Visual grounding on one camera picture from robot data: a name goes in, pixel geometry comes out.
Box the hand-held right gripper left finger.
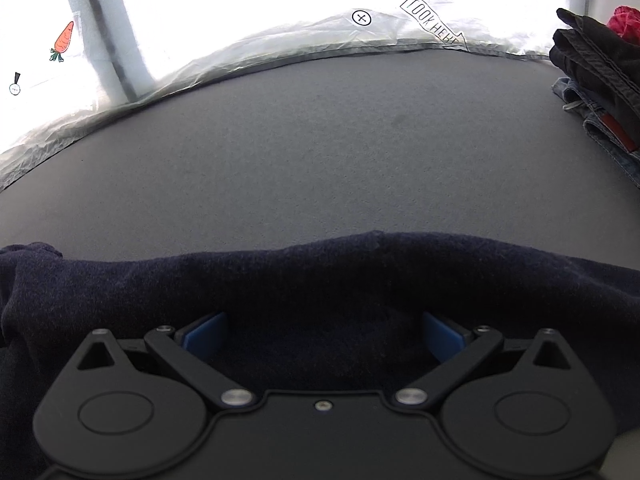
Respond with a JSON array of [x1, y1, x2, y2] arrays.
[[65, 311, 257, 409]]

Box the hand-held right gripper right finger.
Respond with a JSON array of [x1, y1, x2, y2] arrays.
[[392, 311, 577, 409]]

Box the navy knit sweater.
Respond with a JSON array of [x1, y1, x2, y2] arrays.
[[0, 230, 640, 480]]

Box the folded blue jeans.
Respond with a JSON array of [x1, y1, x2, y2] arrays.
[[551, 77, 640, 188]]

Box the black folded garment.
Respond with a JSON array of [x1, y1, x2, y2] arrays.
[[548, 8, 640, 152]]

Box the printed translucent plastic sheet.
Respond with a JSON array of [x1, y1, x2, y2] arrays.
[[0, 0, 593, 191]]

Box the red checked folded cloth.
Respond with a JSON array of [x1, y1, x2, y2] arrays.
[[606, 6, 640, 43]]

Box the window frame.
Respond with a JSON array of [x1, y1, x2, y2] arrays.
[[54, 0, 157, 107]]

